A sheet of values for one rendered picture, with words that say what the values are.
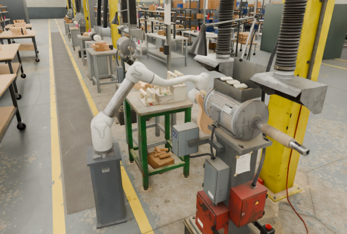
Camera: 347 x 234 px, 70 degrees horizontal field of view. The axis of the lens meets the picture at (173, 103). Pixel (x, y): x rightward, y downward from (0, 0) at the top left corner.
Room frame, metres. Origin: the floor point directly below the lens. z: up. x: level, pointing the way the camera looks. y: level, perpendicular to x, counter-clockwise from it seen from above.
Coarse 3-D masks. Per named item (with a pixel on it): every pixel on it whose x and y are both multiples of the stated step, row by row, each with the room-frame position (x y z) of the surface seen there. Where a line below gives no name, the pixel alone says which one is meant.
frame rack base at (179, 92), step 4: (180, 84) 2.50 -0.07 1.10; (184, 84) 2.50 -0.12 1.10; (172, 88) 2.44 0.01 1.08; (176, 88) 2.44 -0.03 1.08; (180, 88) 2.46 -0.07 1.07; (184, 88) 2.48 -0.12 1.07; (172, 92) 2.44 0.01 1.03; (176, 92) 2.44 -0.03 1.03; (180, 92) 2.46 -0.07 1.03; (184, 92) 2.48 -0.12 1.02; (176, 96) 2.44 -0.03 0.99; (180, 96) 2.46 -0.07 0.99; (184, 96) 2.48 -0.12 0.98; (176, 100) 2.44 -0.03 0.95; (180, 100) 2.46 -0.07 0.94; (184, 100) 2.48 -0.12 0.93
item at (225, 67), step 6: (210, 54) 1.92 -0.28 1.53; (198, 60) 1.82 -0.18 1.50; (204, 60) 1.77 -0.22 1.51; (210, 60) 1.72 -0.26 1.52; (216, 60) 1.70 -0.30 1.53; (222, 60) 1.70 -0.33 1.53; (228, 60) 1.70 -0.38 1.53; (204, 66) 1.94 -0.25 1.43; (210, 66) 1.96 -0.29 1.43; (216, 66) 1.95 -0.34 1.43; (222, 66) 1.65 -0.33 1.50; (228, 66) 1.67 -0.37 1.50; (222, 72) 1.65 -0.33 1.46; (228, 72) 1.67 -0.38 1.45
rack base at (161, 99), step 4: (152, 88) 2.60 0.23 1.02; (164, 88) 2.60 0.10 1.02; (156, 92) 2.47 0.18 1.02; (156, 96) 2.42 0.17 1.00; (160, 96) 2.36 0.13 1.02; (164, 96) 2.38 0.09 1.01; (168, 96) 2.40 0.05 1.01; (172, 96) 2.42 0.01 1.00; (156, 100) 2.42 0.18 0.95; (160, 100) 2.36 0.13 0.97; (164, 100) 2.38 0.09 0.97; (168, 100) 2.40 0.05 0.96; (172, 100) 2.42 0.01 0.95
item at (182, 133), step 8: (176, 128) 1.48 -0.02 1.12; (184, 128) 1.48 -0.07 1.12; (192, 128) 1.48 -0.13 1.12; (176, 136) 1.45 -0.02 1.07; (184, 136) 1.45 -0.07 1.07; (192, 136) 1.48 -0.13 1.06; (176, 144) 1.45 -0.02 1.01; (184, 144) 1.45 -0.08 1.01; (176, 152) 1.45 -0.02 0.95; (184, 152) 1.45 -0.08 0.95; (192, 152) 1.48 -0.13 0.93
